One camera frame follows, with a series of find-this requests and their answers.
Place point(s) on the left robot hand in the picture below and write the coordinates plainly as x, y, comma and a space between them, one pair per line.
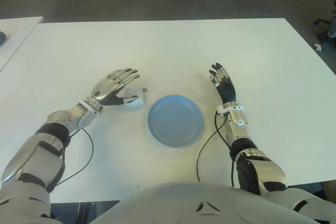
105, 90

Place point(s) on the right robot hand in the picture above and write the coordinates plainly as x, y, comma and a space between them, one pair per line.
227, 90

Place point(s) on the white charger block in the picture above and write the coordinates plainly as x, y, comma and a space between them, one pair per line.
134, 92

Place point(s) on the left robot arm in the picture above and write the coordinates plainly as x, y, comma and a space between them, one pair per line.
31, 155

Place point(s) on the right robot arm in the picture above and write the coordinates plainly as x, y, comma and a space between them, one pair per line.
265, 171

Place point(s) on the blue round plate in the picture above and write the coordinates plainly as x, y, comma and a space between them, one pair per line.
174, 120

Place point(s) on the small white floor object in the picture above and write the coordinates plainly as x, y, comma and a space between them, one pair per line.
318, 47

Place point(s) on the neighbouring white table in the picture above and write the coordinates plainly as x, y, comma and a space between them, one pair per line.
18, 35

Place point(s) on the small black object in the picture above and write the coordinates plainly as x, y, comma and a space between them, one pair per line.
2, 37

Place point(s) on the seated person in jeans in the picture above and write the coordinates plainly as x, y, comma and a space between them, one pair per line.
332, 27

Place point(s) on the grey robot torso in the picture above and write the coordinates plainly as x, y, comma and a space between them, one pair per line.
170, 200

